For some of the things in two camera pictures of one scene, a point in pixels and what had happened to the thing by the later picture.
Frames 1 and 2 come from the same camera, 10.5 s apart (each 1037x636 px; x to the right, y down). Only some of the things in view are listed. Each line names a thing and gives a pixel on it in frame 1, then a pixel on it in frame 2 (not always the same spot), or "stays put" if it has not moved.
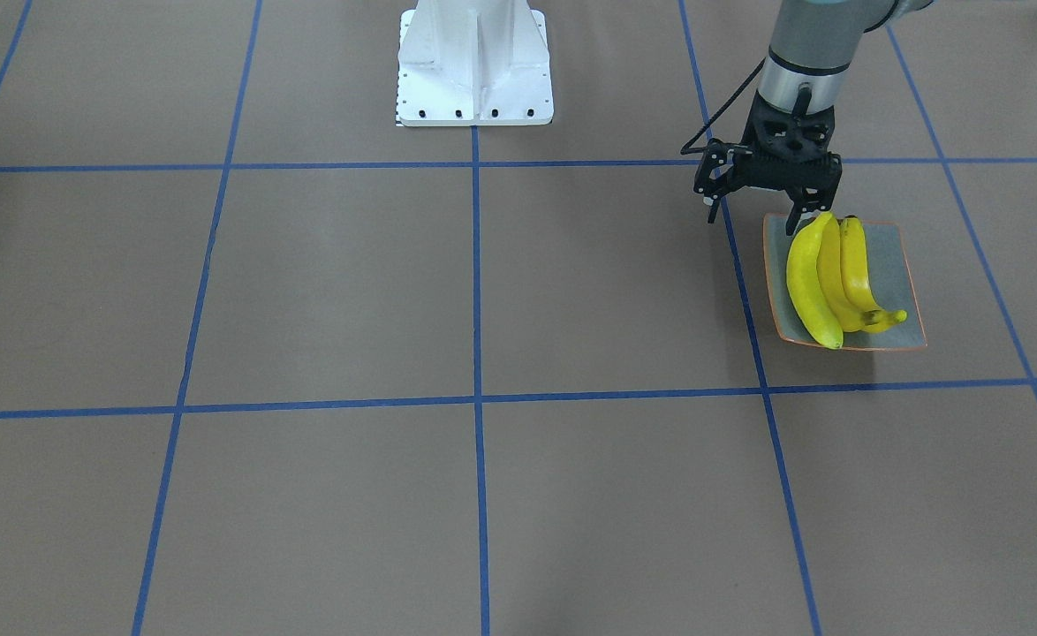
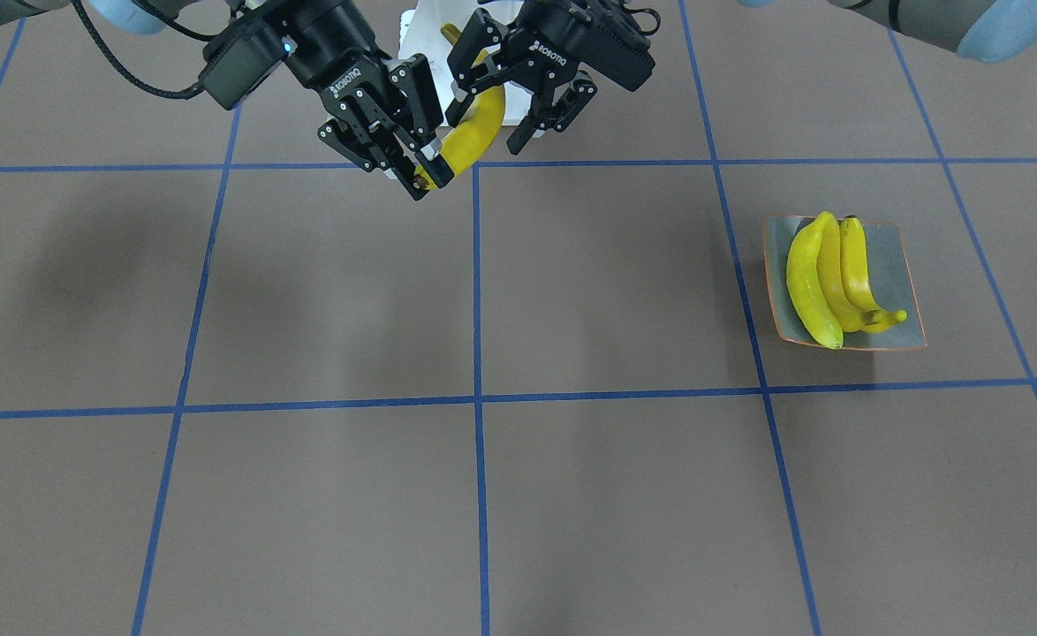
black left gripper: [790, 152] to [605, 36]
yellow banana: [806, 284] stays put
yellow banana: [831, 278] stays put
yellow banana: [874, 317] stays put
